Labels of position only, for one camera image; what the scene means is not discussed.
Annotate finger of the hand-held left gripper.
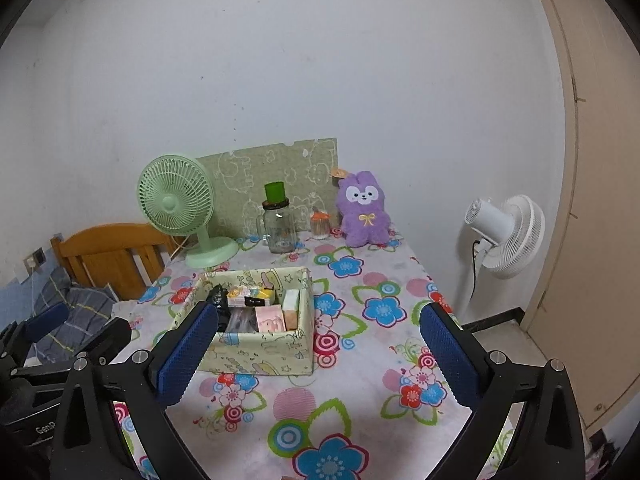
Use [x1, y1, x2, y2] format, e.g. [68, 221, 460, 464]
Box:
[0, 302, 70, 356]
[15, 316, 132, 381]

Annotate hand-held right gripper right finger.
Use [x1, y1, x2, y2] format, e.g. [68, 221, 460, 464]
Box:
[420, 302, 586, 480]

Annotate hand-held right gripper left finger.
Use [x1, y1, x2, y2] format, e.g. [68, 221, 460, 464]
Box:
[50, 301, 218, 480]

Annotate clear plastic zip bag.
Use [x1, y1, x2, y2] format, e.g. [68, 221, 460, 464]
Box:
[224, 307, 261, 335]

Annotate yellow printed storage box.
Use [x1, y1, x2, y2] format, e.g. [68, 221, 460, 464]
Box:
[170, 266, 316, 377]

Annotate yellow cartoon packet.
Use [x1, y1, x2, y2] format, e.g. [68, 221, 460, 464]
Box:
[227, 286, 277, 308]

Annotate pink packet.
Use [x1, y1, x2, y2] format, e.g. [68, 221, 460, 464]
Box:
[255, 306, 286, 333]

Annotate blue plaid bedding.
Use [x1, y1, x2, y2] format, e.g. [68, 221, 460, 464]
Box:
[0, 266, 118, 366]

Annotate floral tablecloth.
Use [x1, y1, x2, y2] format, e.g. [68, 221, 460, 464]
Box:
[100, 230, 516, 480]

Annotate white standing fan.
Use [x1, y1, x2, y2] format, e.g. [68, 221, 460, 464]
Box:
[452, 195, 546, 321]

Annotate green desk fan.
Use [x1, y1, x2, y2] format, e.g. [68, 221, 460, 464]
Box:
[137, 155, 240, 270]

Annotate glass jar mug green lid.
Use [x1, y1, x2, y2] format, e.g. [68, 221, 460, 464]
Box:
[256, 181, 298, 254]

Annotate purple plush bunny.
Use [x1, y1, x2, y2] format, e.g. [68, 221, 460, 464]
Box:
[334, 170, 392, 248]

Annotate small jar orange lid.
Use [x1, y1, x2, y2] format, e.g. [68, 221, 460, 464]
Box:
[310, 210, 332, 239]

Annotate beige wardrobe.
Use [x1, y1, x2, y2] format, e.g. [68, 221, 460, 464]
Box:
[520, 0, 640, 433]

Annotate green printed board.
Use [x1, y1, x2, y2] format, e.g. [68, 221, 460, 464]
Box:
[196, 137, 338, 238]

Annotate black fan cable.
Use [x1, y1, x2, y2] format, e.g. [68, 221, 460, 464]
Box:
[469, 240, 484, 293]

